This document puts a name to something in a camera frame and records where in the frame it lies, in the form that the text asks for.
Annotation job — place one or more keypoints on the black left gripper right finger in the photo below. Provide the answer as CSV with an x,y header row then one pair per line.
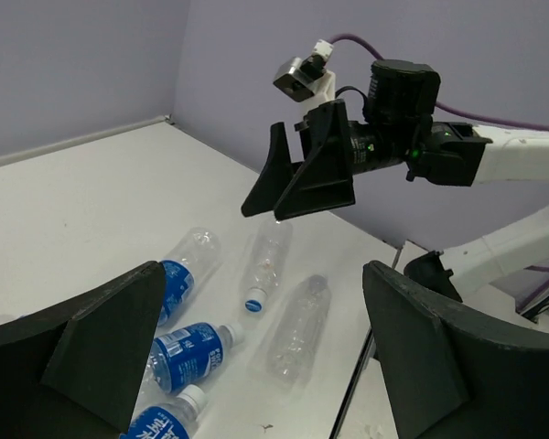
x,y
451,371

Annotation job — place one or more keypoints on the crushed blue label bottle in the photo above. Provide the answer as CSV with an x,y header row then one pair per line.
x,y
186,267

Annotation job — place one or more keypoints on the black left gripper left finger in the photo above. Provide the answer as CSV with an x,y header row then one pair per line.
x,y
73,370

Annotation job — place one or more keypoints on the blue label bottle front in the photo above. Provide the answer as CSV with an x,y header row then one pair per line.
x,y
177,419

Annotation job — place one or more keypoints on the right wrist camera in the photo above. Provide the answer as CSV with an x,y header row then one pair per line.
x,y
308,81

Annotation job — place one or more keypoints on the clear bottle dark cap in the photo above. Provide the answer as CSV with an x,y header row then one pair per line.
x,y
292,351

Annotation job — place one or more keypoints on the clear bottle white cap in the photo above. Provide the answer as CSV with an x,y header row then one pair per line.
x,y
266,263

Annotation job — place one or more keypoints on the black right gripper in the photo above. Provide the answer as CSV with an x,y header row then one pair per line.
x,y
398,115

